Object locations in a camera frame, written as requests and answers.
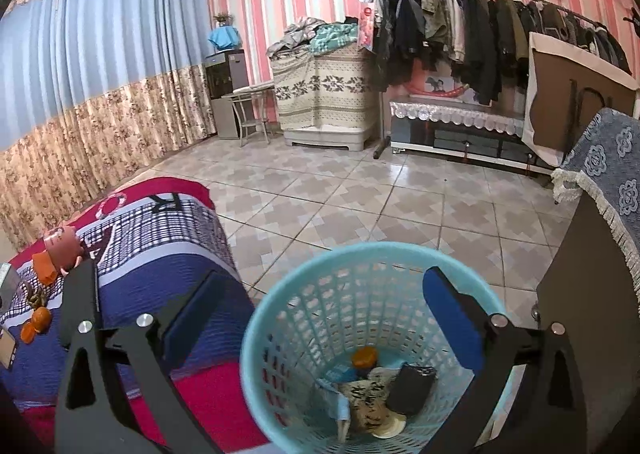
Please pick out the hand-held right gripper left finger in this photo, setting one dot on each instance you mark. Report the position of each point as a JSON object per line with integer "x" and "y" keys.
{"x": 197, "y": 319}

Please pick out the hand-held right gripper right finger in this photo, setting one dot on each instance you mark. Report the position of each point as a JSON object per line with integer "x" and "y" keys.
{"x": 452, "y": 321}

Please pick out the orange round lid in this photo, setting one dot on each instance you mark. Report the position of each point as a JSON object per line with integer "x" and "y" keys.
{"x": 364, "y": 358}

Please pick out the light blue plastic basket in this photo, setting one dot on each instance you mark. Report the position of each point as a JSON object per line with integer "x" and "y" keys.
{"x": 300, "y": 294}

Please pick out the red and blue printed blanket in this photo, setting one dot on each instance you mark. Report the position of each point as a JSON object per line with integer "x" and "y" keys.
{"x": 165, "y": 254}

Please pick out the dark brown cabinet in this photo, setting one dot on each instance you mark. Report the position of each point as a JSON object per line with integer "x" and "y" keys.
{"x": 585, "y": 284}

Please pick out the small orange fruit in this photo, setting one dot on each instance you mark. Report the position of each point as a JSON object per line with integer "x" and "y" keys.
{"x": 42, "y": 318}

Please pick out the dried leafy scrap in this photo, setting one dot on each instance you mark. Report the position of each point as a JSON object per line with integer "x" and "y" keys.
{"x": 35, "y": 298}

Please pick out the small orange peel piece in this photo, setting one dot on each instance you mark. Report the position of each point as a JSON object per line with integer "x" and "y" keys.
{"x": 27, "y": 332}

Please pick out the black low cabinet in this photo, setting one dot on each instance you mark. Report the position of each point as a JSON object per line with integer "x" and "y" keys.
{"x": 475, "y": 142}

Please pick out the metal clothes rack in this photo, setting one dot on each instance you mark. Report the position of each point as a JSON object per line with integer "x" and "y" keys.
{"x": 380, "y": 149}

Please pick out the brown flat card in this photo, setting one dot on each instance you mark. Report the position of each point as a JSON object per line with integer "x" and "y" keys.
{"x": 7, "y": 349}

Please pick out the small grey box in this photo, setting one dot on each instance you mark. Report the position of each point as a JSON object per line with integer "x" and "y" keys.
{"x": 7, "y": 281}

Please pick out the white lace cloth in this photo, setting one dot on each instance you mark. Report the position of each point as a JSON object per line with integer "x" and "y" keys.
{"x": 450, "y": 114}

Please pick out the blue floral fringed cloth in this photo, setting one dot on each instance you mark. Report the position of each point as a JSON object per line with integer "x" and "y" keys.
{"x": 610, "y": 159}

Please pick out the small metal folding table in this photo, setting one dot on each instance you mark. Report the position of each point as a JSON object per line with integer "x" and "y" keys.
{"x": 250, "y": 90}

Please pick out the grey water dispenser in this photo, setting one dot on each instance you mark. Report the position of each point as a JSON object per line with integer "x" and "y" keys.
{"x": 225, "y": 79}

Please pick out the beige leaf-patterned cloth cover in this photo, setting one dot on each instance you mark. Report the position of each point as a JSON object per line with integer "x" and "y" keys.
{"x": 320, "y": 84}

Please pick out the blue and floral curtain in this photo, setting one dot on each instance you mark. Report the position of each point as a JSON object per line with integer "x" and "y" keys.
{"x": 90, "y": 59}

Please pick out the blue cloth bottle cover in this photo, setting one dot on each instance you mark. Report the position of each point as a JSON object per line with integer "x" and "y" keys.
{"x": 224, "y": 38}

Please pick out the row of dark hanging clothes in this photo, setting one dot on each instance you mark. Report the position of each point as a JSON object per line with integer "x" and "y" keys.
{"x": 475, "y": 34}

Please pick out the small potted plant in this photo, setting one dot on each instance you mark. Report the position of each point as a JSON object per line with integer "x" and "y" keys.
{"x": 223, "y": 19}

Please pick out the pink hanging bag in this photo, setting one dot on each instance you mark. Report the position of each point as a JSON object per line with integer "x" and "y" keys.
{"x": 366, "y": 24}

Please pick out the pile of folded clothes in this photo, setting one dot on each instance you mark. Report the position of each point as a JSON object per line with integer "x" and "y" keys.
{"x": 330, "y": 37}

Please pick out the pink wall poster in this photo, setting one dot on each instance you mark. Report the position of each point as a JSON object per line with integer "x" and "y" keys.
{"x": 440, "y": 84}

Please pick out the brown board with white frame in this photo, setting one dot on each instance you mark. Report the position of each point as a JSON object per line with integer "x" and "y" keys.
{"x": 555, "y": 99}

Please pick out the black wall sticker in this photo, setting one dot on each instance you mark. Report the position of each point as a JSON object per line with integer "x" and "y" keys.
{"x": 634, "y": 17}

